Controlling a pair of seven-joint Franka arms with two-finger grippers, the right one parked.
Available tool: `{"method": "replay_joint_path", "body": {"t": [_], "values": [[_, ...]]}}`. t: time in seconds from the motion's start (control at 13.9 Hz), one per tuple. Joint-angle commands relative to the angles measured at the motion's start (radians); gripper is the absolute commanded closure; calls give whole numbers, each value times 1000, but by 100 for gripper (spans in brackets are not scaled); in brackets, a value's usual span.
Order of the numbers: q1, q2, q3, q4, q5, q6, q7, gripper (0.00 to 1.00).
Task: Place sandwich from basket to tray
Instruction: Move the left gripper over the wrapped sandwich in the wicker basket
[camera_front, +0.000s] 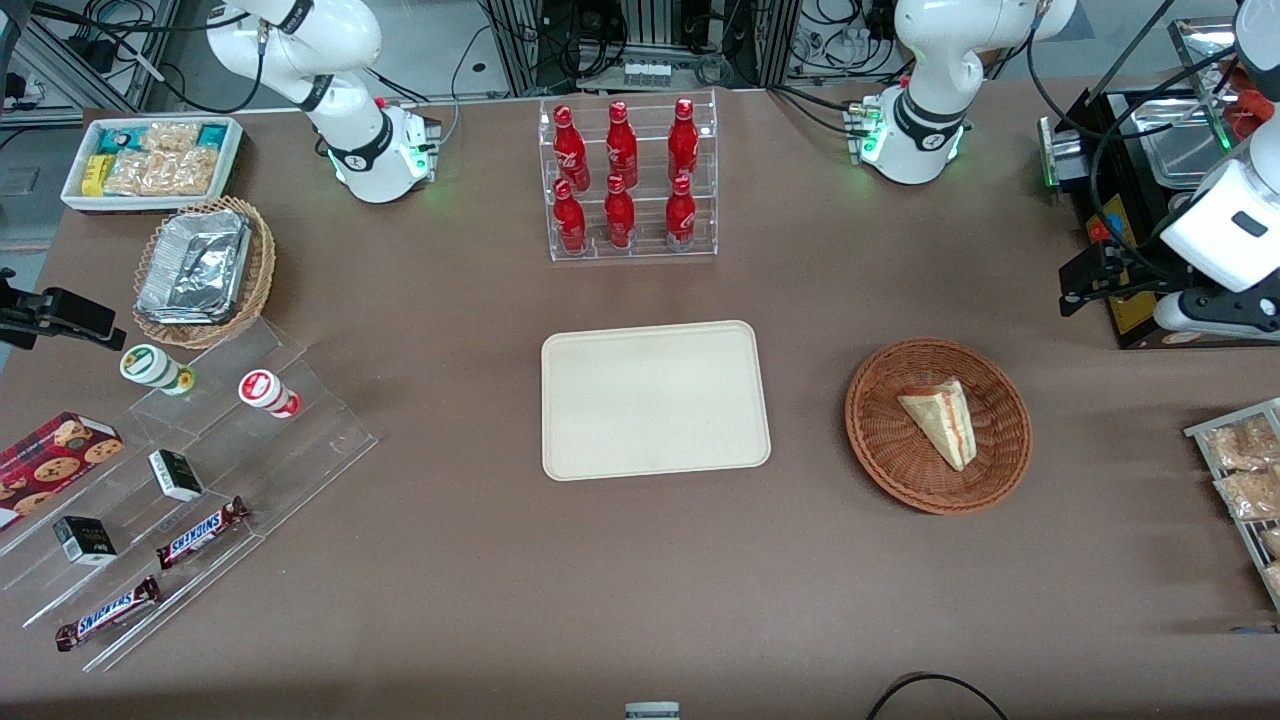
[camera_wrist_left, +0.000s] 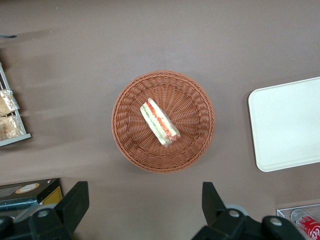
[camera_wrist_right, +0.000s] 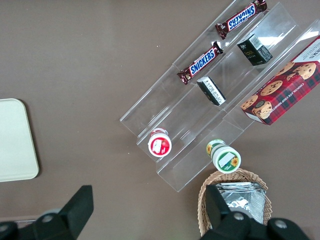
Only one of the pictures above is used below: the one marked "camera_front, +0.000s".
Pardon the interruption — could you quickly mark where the triangular sandwich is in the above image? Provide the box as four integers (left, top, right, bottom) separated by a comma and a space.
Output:
897, 378, 976, 472

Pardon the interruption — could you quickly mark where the aluminium foil tray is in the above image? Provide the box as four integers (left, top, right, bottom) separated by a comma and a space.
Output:
137, 208, 251, 326

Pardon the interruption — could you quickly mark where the oval tan wicker basket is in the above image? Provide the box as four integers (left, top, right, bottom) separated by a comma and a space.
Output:
132, 196, 277, 350

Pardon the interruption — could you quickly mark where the tray of packaged crackers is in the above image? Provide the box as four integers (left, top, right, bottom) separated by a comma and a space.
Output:
1184, 398, 1280, 613

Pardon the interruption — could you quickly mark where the round brown wicker basket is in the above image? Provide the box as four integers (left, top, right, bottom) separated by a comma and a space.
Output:
845, 338, 1033, 516

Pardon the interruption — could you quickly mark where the beige plastic tray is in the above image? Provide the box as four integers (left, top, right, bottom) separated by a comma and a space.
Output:
541, 320, 772, 482

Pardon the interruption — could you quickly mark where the green lid yogurt cup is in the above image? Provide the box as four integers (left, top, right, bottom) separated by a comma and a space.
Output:
120, 344, 196, 397

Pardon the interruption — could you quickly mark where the white rectangular snack bin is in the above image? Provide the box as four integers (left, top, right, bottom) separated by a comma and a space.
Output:
60, 116, 245, 215

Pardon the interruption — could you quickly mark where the black heated display case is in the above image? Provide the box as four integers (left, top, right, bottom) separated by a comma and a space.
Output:
1040, 15, 1280, 351

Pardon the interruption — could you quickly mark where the red cookie box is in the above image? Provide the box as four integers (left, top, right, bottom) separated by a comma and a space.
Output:
0, 412, 126, 531

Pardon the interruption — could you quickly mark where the clear cracker bag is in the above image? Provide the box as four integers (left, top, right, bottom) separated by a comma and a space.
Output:
160, 148, 221, 196
140, 122, 201, 153
105, 150, 166, 196

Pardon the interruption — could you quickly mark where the small black box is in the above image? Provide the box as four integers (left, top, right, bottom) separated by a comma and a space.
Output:
148, 449, 205, 503
52, 516, 118, 567

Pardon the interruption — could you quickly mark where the red lid yogurt cup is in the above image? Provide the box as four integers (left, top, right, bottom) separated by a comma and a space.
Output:
238, 369, 302, 419

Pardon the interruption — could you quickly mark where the Snickers chocolate bar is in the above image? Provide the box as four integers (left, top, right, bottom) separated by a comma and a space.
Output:
55, 575, 162, 652
156, 496, 251, 571

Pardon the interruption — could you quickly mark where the clear acrylic stepped stand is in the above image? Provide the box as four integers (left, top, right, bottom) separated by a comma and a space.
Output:
0, 318, 379, 673

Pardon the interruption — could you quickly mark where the red cola bottle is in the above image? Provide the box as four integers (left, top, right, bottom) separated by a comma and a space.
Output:
665, 174, 697, 251
553, 179, 588, 254
606, 100, 639, 189
553, 105, 591, 191
604, 174, 637, 249
668, 97, 700, 183

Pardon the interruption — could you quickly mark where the clear acrylic bottle rack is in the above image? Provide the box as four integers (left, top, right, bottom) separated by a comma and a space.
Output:
538, 90, 719, 263

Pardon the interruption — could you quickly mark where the grey metal shelf frame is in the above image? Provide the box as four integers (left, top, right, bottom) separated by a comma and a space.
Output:
0, 0, 186, 126

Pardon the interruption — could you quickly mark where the black looped cable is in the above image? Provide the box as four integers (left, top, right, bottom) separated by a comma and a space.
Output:
866, 673, 1011, 720

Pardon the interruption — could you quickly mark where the aluminium equipment frame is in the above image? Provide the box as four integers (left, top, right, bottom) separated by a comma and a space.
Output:
480, 0, 801, 96

